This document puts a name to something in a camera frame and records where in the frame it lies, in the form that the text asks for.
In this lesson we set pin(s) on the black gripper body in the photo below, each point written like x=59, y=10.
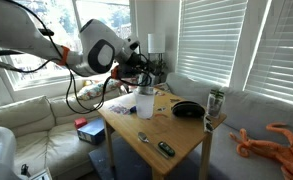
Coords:
x=135, y=65

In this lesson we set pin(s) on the clear plastic cup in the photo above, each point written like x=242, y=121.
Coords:
x=144, y=104

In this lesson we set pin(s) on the silver spoon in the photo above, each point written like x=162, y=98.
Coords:
x=143, y=137

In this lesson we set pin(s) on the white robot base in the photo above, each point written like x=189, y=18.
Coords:
x=7, y=152

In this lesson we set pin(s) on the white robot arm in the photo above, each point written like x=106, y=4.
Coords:
x=102, y=50

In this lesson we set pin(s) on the white table lamp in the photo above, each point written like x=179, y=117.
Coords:
x=156, y=50

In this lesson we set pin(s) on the blue toy car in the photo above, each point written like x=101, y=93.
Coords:
x=133, y=109

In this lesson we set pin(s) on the floral pillow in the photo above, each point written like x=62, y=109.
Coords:
x=94, y=90

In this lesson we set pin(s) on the wooden table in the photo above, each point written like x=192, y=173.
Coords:
x=182, y=135

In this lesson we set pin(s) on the red box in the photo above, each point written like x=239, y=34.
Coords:
x=80, y=122

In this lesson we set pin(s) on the blue box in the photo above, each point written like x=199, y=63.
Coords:
x=93, y=132

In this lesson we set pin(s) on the clear jar with plant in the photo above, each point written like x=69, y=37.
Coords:
x=214, y=103

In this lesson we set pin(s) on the green toy car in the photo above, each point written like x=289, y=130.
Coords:
x=166, y=148

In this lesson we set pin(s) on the cream leather sofa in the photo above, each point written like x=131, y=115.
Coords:
x=46, y=137

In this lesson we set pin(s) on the grey sofa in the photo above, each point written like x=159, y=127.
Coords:
x=246, y=110

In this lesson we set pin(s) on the orange plush octopus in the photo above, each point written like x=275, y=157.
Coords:
x=269, y=149

